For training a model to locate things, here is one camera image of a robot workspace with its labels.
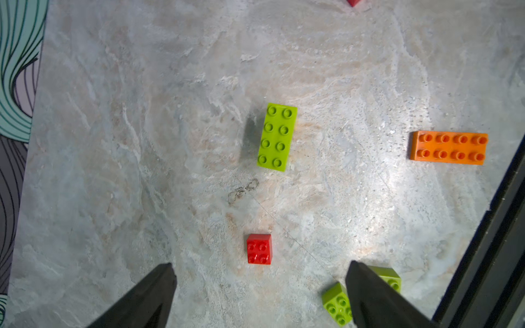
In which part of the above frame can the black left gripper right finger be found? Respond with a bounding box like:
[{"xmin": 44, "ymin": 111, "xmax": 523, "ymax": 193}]
[{"xmin": 345, "ymin": 260, "xmax": 438, "ymax": 328}]

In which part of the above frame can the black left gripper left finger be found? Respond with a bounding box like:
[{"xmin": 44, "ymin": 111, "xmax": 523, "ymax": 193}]
[{"xmin": 90, "ymin": 263, "xmax": 177, "ymax": 327}]

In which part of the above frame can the long green lego brick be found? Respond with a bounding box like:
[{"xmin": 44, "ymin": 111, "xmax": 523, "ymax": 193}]
[{"xmin": 257, "ymin": 103, "xmax": 298, "ymax": 172}]

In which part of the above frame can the small green lego brick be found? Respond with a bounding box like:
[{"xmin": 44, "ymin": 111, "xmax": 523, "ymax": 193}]
[
  {"xmin": 369, "ymin": 266, "xmax": 402, "ymax": 293},
  {"xmin": 321, "ymin": 282, "xmax": 353, "ymax": 327}
]

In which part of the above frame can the red lego brick left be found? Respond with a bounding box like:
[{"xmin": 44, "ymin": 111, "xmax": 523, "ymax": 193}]
[{"xmin": 247, "ymin": 234, "xmax": 273, "ymax": 265}]

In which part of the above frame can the red lego brick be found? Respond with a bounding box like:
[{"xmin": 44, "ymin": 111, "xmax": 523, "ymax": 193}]
[
  {"xmin": 347, "ymin": 0, "xmax": 361, "ymax": 7},
  {"xmin": 247, "ymin": 234, "xmax": 273, "ymax": 265}
]

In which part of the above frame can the orange flat lego plate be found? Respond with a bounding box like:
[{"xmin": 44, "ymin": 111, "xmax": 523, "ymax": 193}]
[{"xmin": 410, "ymin": 131, "xmax": 489, "ymax": 165}]

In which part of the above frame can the red lego brick right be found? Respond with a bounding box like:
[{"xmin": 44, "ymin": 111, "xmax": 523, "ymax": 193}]
[{"xmin": 347, "ymin": 0, "xmax": 361, "ymax": 7}]

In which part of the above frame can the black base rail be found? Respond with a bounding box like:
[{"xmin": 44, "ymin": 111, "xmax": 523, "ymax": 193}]
[{"xmin": 433, "ymin": 143, "xmax": 524, "ymax": 327}]

